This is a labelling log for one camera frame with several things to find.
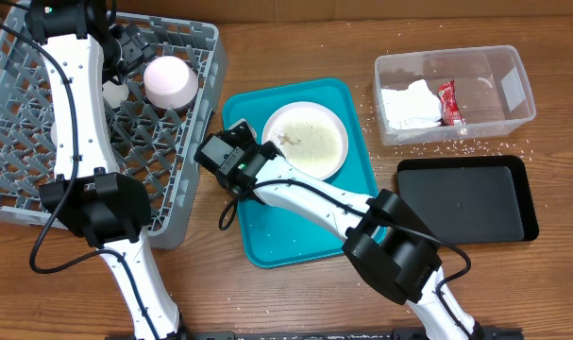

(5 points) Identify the white cup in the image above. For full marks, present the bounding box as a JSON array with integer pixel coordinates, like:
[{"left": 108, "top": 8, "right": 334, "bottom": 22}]
[{"left": 102, "top": 81, "right": 129, "bottom": 109}]

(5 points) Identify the large white plate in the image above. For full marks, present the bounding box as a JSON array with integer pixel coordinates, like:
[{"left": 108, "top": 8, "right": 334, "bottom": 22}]
[{"left": 261, "top": 101, "right": 349, "bottom": 180}]

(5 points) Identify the grey bowl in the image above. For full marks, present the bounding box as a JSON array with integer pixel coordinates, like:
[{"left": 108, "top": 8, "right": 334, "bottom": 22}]
[{"left": 50, "top": 122, "right": 58, "bottom": 147}]

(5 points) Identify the white napkin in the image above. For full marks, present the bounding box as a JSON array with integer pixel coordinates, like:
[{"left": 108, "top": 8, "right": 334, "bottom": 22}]
[{"left": 380, "top": 79, "right": 442, "bottom": 130}]

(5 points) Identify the red snack wrapper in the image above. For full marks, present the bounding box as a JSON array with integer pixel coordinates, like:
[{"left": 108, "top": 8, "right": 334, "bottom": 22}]
[{"left": 437, "top": 79, "right": 465, "bottom": 126}]

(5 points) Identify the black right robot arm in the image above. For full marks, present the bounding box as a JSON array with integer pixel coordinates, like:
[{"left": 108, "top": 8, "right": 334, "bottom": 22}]
[{"left": 194, "top": 121, "right": 484, "bottom": 339}]

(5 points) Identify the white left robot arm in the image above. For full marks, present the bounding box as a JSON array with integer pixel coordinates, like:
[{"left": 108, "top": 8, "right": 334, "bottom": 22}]
[{"left": 25, "top": 1, "right": 187, "bottom": 339}]

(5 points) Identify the grey dish rack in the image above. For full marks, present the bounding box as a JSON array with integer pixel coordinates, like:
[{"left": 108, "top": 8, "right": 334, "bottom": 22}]
[{"left": 0, "top": 12, "right": 228, "bottom": 249}]

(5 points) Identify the teal serving tray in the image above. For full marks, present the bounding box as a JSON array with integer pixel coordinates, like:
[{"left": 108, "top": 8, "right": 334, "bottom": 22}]
[{"left": 222, "top": 77, "right": 379, "bottom": 268}]

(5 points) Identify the black plastic tray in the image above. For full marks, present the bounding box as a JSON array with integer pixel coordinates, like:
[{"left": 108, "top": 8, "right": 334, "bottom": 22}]
[{"left": 396, "top": 155, "right": 540, "bottom": 244}]

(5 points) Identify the clear plastic bin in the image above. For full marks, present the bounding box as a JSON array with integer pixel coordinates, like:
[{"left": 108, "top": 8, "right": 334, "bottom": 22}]
[{"left": 374, "top": 45, "right": 536, "bottom": 145}]

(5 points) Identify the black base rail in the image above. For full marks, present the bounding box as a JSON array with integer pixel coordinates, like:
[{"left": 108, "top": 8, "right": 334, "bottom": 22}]
[{"left": 104, "top": 326, "right": 523, "bottom": 340}]

